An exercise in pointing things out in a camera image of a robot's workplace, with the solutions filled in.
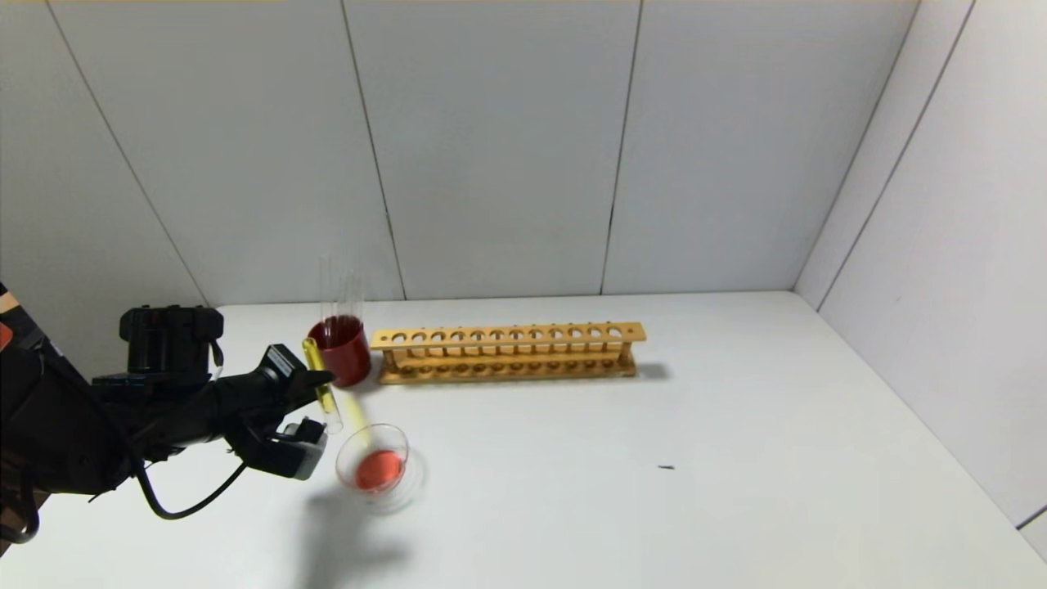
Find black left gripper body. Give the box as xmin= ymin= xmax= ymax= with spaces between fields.
xmin=212 ymin=344 xmax=317 ymax=434

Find test tube with yellow pigment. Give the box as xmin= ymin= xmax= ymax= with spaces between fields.
xmin=302 ymin=337 xmax=344 ymax=434

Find wooden test tube rack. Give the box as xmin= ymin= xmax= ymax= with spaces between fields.
xmin=370 ymin=321 xmax=647 ymax=385

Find red plastic cup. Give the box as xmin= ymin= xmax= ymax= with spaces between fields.
xmin=308 ymin=315 xmax=373 ymax=388

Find clear glass bowl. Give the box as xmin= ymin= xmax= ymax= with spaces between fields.
xmin=335 ymin=423 xmax=429 ymax=512

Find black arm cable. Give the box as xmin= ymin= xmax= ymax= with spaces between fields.
xmin=135 ymin=458 xmax=250 ymax=521

